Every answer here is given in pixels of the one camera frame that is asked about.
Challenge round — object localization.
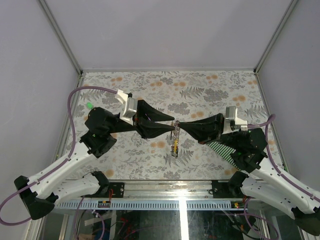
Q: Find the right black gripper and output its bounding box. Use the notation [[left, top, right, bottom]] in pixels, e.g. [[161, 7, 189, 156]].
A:
[[178, 112, 242, 150]]

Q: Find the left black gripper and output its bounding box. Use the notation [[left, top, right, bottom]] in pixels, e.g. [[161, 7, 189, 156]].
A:
[[107, 100, 177, 140]]

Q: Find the metal key organizer ring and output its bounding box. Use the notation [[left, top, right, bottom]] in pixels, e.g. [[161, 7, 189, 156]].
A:
[[167, 120, 182, 158]]

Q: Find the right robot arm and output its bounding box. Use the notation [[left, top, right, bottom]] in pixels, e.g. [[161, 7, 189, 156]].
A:
[[179, 107, 320, 236]]

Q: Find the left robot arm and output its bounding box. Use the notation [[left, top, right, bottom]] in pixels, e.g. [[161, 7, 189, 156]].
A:
[[14, 100, 174, 220]]

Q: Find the green striped cloth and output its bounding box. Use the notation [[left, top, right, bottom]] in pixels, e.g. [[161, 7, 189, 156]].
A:
[[207, 142, 240, 170]]

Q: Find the green tag key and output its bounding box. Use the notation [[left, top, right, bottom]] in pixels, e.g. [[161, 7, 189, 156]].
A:
[[86, 102, 94, 110]]

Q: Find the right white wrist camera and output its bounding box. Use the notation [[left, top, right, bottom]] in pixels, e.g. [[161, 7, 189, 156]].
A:
[[223, 106, 248, 134]]

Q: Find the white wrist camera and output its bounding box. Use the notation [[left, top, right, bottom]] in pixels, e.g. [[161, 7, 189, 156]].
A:
[[114, 89, 138, 126], [223, 106, 248, 134]]

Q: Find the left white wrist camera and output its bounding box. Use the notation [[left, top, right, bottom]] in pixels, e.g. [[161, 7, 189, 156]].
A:
[[114, 89, 138, 126]]

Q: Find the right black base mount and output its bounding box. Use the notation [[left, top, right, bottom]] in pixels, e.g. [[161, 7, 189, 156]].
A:
[[209, 180, 245, 199]]

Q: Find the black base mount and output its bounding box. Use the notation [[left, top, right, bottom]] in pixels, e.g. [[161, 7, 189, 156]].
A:
[[209, 180, 245, 199], [94, 182, 125, 199]]

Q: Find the aluminium front rail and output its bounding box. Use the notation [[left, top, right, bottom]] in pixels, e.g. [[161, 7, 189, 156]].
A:
[[37, 178, 307, 201]]

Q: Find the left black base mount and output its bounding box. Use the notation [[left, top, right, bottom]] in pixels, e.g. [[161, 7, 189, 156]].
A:
[[94, 182, 125, 199]]

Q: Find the blue slotted cable duct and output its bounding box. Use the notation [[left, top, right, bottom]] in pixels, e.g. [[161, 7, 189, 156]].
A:
[[55, 199, 232, 211]]

